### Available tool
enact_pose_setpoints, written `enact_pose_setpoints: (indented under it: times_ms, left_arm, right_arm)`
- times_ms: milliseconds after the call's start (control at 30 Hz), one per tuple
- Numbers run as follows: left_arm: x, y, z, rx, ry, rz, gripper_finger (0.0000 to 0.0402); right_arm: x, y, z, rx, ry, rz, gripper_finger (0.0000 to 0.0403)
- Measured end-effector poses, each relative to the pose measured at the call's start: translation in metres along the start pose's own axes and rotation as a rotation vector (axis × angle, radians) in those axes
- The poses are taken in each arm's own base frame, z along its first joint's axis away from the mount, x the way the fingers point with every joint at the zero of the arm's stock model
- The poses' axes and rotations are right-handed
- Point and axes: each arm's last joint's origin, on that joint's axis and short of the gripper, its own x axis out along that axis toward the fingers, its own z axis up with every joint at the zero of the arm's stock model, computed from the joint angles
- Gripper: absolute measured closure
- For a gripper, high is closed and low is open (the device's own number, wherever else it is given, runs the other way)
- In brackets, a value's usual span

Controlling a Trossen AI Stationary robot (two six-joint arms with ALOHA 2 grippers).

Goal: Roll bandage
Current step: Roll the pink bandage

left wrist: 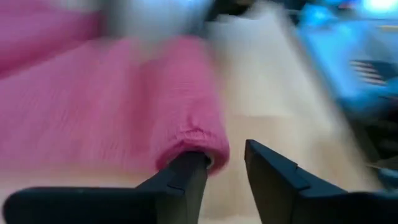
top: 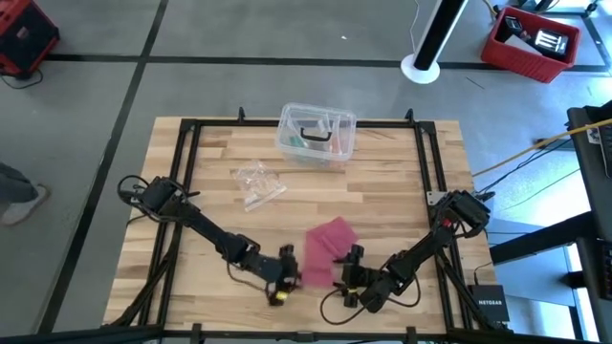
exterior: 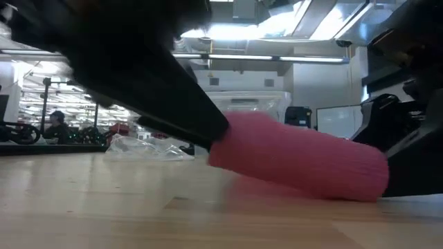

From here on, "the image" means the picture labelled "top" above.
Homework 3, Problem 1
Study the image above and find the black cable bundle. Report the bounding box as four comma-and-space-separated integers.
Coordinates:
432, 238, 493, 331
107, 238, 181, 329

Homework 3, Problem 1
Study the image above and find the yellow cable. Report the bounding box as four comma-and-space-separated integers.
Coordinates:
471, 118, 612, 179

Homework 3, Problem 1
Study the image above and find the red and black toolbox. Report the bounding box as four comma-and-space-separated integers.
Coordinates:
0, 0, 61, 80

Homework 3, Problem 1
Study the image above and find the red plastic crate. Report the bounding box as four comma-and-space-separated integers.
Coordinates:
480, 5, 583, 84

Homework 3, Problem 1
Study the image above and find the clear plastic bag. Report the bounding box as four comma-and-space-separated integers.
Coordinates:
232, 160, 288, 213

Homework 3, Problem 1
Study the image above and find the black metal table frame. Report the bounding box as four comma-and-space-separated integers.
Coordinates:
102, 107, 515, 344

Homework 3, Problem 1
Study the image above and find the black U-shaped handle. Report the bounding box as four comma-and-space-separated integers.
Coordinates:
299, 125, 333, 144

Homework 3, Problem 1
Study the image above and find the clear plastic storage box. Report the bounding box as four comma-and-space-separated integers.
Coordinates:
275, 102, 358, 167

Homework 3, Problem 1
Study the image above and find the small black device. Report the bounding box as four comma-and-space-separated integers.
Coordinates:
503, 15, 530, 40

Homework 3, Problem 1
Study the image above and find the black post with white base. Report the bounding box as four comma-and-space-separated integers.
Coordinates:
400, 0, 470, 85

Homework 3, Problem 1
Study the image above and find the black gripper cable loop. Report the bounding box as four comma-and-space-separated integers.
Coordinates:
318, 281, 422, 326

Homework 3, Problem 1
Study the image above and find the black desk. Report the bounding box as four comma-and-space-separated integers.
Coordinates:
490, 100, 612, 344

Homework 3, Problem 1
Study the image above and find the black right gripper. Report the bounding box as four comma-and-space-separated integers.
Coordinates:
333, 244, 383, 307

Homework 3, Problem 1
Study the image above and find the person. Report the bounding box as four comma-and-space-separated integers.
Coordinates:
0, 161, 51, 226

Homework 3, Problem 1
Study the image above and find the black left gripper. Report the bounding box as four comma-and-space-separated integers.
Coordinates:
257, 246, 304, 306

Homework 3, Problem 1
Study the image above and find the black Netgear network switch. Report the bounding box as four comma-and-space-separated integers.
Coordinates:
467, 284, 511, 324

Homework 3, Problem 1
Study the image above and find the pink elastic bandage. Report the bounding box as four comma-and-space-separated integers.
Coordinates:
300, 216, 360, 290

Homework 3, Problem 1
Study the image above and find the black device with silver slots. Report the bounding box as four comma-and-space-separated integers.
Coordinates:
532, 28, 571, 62

